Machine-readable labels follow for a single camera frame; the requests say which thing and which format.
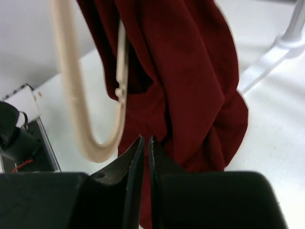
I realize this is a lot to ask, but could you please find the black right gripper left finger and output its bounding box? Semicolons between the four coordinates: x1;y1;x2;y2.
91;136;145;229

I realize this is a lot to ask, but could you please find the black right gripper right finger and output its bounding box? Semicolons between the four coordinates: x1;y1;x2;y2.
149;136;190;229

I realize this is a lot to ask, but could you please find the beige wooden hanger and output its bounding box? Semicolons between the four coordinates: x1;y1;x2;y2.
50;0;129;163

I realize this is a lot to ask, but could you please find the dark red t shirt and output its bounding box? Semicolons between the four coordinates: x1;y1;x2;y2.
76;0;250;229

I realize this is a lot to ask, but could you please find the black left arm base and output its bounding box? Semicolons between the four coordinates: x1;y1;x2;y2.
0;102;61;173

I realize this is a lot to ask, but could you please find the white metal clothes rack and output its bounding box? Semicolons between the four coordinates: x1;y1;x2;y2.
238;0;305;94

